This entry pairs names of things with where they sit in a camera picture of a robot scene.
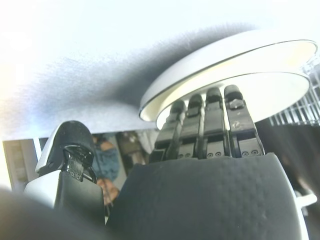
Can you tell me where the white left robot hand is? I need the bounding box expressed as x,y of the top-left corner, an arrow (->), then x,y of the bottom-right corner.
23,84 -> 309,240

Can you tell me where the chrome wire plate rack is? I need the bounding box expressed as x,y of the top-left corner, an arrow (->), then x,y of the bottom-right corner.
268,56 -> 320,126

